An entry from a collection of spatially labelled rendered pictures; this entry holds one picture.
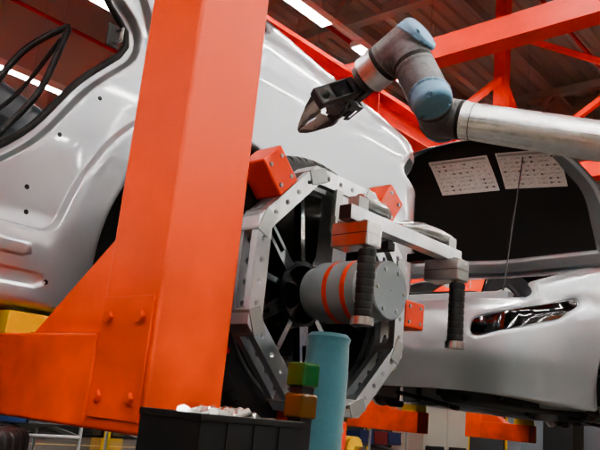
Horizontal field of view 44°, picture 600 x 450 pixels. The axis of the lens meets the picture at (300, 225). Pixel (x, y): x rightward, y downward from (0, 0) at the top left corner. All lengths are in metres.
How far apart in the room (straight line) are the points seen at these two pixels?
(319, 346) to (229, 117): 0.48
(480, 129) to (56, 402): 1.02
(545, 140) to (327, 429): 0.75
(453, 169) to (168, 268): 4.13
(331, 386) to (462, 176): 3.87
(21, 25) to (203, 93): 11.43
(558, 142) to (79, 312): 1.02
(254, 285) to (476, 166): 3.78
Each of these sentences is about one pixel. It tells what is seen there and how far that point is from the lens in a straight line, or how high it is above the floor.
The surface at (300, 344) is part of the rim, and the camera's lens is 1.73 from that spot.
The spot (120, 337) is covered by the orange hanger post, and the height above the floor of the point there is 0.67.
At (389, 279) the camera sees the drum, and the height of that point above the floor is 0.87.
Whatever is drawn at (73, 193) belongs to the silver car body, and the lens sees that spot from 1.75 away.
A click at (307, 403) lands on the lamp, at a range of 1.21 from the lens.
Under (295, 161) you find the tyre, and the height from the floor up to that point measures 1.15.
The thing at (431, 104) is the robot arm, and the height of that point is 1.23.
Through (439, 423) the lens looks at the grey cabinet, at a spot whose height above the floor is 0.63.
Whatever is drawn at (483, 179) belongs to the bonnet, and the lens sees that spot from 5.18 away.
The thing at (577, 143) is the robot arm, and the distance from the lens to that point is 1.63.
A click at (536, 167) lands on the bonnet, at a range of 5.00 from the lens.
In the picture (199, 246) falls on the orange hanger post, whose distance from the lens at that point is 1.26.
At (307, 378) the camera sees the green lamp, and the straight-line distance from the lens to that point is 1.21.
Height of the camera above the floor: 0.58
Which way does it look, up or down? 14 degrees up
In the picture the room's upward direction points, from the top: 6 degrees clockwise
